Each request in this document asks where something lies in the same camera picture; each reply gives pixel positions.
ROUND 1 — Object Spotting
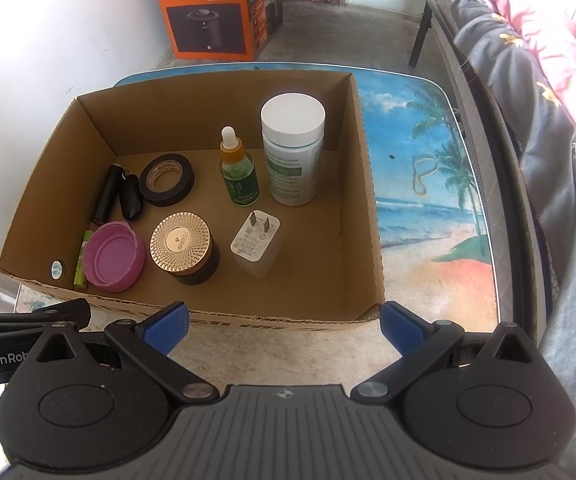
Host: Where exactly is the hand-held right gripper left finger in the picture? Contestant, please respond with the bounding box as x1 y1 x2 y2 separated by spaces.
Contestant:
15 301 219 406

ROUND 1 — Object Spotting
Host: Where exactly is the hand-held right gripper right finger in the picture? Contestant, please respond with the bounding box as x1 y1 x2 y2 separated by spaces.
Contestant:
350 301 545 405

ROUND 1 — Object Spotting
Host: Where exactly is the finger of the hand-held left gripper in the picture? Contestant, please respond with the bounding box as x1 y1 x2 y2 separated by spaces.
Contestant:
0 299 92 334

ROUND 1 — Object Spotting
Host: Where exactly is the green lip balm tube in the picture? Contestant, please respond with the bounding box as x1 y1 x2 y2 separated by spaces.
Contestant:
72 230 93 289

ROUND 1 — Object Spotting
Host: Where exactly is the pink plastic lid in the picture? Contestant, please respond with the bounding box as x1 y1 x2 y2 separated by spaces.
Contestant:
84 221 147 293

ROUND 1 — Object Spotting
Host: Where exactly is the jar with gold lid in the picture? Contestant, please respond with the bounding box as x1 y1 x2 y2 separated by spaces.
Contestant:
150 212 221 286

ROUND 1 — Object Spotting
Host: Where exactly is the brown cardboard box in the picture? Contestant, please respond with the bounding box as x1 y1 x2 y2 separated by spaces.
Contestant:
0 71 386 333

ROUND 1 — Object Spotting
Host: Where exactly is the white charger plug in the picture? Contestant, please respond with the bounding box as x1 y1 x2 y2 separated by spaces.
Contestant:
230 210 283 279

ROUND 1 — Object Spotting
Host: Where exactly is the black tape roll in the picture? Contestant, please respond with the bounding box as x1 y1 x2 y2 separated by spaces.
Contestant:
138 152 196 207

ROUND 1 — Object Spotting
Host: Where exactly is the green dropper bottle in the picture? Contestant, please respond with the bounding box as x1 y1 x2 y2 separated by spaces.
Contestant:
219 126 260 209

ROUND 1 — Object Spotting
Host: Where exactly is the white bottle with green label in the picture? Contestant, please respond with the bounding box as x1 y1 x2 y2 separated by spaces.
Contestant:
260 94 327 207

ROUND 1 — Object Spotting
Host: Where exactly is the beach print table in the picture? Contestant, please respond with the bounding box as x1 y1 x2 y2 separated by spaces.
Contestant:
112 62 506 391

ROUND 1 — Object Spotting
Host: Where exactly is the black cylindrical object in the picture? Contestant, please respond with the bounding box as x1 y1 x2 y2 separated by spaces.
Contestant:
90 164 121 226

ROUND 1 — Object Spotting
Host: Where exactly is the small black object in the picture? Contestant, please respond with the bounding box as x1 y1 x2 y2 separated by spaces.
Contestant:
119 171 145 221

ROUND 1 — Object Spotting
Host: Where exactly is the tan rubber band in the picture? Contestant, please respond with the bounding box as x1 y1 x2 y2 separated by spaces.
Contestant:
410 157 441 197

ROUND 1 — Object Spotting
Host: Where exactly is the black furniture leg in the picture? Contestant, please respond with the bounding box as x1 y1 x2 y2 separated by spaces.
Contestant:
408 0 436 68

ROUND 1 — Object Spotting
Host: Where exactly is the grey floral blanket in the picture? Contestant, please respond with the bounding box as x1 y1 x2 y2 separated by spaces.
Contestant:
450 0 576 461

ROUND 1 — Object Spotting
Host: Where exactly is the orange appliance box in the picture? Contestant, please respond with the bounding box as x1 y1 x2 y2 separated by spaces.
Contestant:
149 0 283 63

